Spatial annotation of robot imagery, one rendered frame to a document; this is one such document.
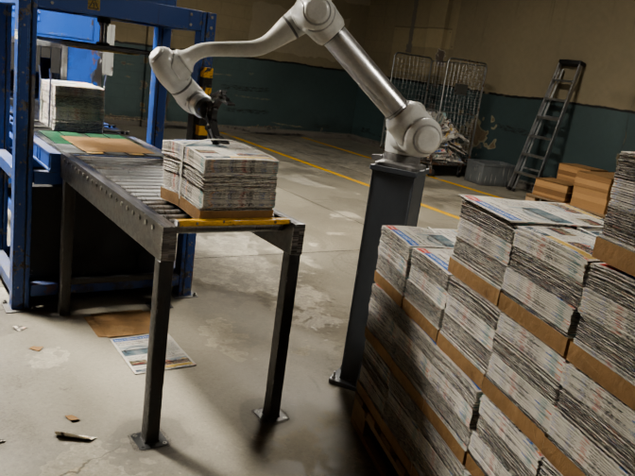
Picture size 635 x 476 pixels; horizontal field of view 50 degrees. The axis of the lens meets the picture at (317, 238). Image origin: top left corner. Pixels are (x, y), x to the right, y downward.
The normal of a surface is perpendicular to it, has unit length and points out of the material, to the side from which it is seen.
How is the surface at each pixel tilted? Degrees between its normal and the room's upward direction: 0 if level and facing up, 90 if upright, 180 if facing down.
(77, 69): 90
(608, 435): 90
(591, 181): 91
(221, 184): 94
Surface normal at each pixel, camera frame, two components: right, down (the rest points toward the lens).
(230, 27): 0.55, 0.28
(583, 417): -0.96, -0.07
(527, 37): -0.83, 0.03
